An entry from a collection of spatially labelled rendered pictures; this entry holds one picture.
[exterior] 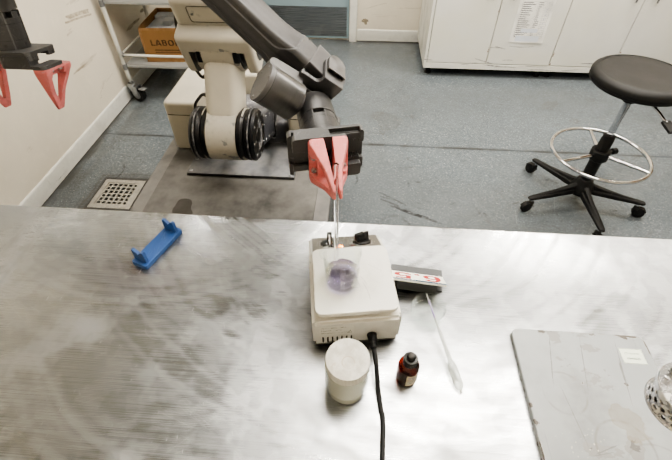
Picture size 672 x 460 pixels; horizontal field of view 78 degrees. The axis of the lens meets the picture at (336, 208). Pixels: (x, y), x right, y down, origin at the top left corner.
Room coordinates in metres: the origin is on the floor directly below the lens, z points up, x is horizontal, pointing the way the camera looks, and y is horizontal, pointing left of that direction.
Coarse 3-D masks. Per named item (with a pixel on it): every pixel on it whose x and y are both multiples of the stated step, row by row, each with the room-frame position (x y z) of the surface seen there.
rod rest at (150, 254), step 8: (168, 224) 0.54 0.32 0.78; (160, 232) 0.53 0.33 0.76; (168, 232) 0.53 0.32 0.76; (176, 232) 0.53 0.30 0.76; (152, 240) 0.51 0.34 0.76; (160, 240) 0.51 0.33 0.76; (168, 240) 0.51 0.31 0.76; (144, 248) 0.49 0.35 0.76; (152, 248) 0.49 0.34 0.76; (160, 248) 0.49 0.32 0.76; (136, 256) 0.47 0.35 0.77; (144, 256) 0.46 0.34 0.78; (152, 256) 0.48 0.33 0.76; (136, 264) 0.46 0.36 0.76; (144, 264) 0.46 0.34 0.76; (152, 264) 0.46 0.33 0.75
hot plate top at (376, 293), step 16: (368, 256) 0.41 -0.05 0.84; (384, 256) 0.41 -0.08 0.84; (320, 272) 0.38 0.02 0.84; (368, 272) 0.38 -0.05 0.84; (384, 272) 0.38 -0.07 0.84; (320, 288) 0.35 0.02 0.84; (368, 288) 0.35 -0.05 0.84; (384, 288) 0.35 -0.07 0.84; (320, 304) 0.33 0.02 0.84; (336, 304) 0.33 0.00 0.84; (352, 304) 0.33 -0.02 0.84; (368, 304) 0.33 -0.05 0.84; (384, 304) 0.33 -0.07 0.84
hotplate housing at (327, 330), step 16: (320, 320) 0.31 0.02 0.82; (336, 320) 0.31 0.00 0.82; (352, 320) 0.31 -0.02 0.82; (368, 320) 0.31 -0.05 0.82; (384, 320) 0.31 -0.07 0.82; (400, 320) 0.32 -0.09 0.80; (320, 336) 0.31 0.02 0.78; (336, 336) 0.31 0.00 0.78; (352, 336) 0.31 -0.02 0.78; (368, 336) 0.31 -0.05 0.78; (384, 336) 0.31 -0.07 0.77
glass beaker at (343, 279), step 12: (348, 240) 0.39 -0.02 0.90; (324, 252) 0.37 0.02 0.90; (348, 252) 0.39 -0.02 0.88; (360, 252) 0.36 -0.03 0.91; (324, 264) 0.36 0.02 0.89; (348, 264) 0.34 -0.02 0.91; (336, 276) 0.34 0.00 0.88; (348, 276) 0.34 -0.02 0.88; (336, 288) 0.34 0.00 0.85; (348, 288) 0.34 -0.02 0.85
